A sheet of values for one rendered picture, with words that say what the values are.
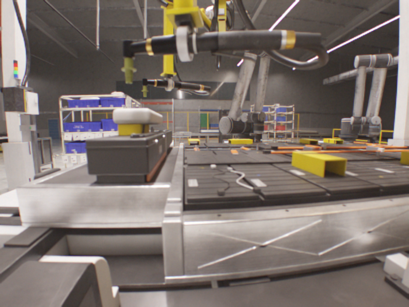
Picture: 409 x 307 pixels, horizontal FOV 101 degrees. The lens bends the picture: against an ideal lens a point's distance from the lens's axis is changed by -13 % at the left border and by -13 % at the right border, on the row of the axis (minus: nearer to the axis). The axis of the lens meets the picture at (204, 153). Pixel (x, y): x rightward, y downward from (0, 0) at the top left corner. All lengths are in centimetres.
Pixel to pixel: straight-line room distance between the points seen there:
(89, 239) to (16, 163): 389
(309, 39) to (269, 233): 44
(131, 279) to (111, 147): 32
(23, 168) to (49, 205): 383
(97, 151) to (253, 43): 45
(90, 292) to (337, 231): 36
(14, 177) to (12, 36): 242
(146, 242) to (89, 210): 18
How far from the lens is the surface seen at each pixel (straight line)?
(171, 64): 140
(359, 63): 300
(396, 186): 59
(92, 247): 65
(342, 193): 48
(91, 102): 362
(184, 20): 54
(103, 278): 25
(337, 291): 40
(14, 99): 314
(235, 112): 218
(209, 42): 53
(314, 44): 57
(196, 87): 145
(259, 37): 53
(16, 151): 443
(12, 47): 468
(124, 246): 62
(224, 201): 36
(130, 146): 48
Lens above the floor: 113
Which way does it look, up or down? 8 degrees down
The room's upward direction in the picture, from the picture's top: straight up
